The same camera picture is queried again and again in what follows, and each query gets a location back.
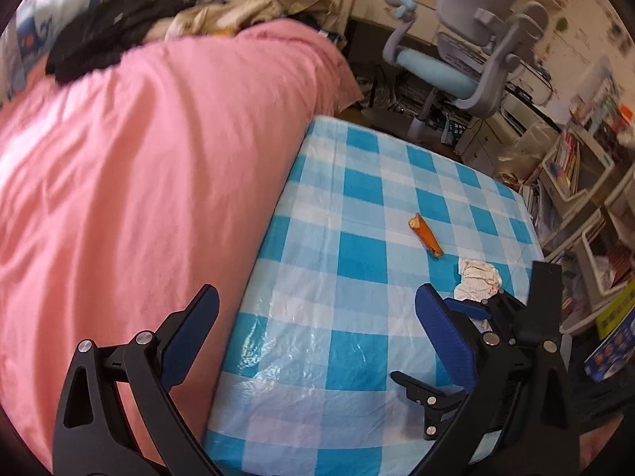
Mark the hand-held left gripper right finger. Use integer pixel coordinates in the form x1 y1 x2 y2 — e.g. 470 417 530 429
414 284 583 476

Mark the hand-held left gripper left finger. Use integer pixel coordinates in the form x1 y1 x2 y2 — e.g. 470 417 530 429
52 284 220 476

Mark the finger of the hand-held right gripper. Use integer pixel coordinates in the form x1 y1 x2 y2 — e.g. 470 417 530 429
443 292 520 334
390 370 472 441

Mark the red-print paper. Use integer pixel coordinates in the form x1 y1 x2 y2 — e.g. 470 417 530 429
454 257 503 303

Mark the orange peel scrap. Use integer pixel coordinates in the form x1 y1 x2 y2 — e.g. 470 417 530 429
408 212 445 259

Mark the blue printed box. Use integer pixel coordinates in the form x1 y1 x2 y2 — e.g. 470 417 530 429
584 282 635 382

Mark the pile of papers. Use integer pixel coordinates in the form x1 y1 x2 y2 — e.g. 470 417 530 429
516 178 551 239

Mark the blue checkered tablecloth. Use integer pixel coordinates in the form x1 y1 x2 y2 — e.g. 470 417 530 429
201 115 546 476

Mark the white shelf rack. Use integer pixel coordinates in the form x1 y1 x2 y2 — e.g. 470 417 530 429
536 124 635 338

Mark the row of upright books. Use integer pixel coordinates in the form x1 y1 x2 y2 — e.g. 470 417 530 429
553 131 581 194

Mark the translucent plastic bag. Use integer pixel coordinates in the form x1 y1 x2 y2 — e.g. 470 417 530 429
498 124 561 179

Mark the white drawer cabinet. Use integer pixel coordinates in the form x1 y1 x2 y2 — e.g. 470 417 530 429
454 109 527 169

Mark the pink blanket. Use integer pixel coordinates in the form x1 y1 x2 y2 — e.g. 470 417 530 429
0 20 365 476

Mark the white printer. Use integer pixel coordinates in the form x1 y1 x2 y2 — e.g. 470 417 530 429
501 84 551 132

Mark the grey blue office chair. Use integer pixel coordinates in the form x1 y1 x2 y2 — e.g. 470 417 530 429
382 0 549 142

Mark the black jacket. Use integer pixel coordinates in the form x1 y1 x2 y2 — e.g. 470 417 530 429
46 0 194 85

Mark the cream cloth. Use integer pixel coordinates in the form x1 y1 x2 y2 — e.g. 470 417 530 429
166 0 279 40

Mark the printed curtain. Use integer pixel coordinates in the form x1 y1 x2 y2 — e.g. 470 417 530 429
0 0 125 105

